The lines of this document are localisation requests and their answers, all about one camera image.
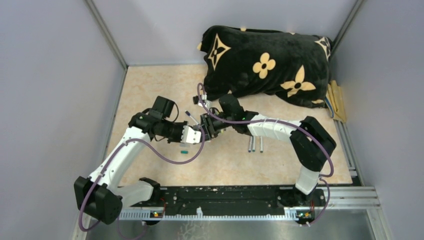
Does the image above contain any purple cable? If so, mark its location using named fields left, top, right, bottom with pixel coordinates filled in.
left=78, top=127, right=207, bottom=240
left=196, top=82, right=335, bottom=227

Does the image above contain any black floral plush blanket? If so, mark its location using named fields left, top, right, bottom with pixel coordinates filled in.
left=197, top=25, right=333, bottom=109

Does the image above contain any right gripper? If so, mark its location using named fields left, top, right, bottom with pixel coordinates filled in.
left=198, top=112, right=235, bottom=143

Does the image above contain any green capped white marker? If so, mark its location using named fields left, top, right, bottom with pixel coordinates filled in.
left=251, top=136, right=256, bottom=153

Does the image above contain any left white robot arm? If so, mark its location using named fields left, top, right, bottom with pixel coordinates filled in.
left=74, top=96, right=206, bottom=225

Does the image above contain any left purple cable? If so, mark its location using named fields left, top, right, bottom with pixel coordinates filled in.
left=78, top=127, right=207, bottom=240

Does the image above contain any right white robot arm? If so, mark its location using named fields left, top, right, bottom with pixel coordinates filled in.
left=200, top=94, right=337, bottom=206

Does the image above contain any yellow cloth bundle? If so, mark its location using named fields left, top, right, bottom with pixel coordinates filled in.
left=324, top=80, right=347, bottom=123

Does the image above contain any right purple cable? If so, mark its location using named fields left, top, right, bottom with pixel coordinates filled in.
left=196, top=82, right=335, bottom=227

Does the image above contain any barcode white blue pen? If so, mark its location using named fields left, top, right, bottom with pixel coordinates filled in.
left=248, top=136, right=253, bottom=153

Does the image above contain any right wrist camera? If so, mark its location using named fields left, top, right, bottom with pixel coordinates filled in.
left=192, top=93, right=211, bottom=109

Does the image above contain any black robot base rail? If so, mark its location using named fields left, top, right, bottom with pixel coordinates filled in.
left=134, top=185, right=326, bottom=216

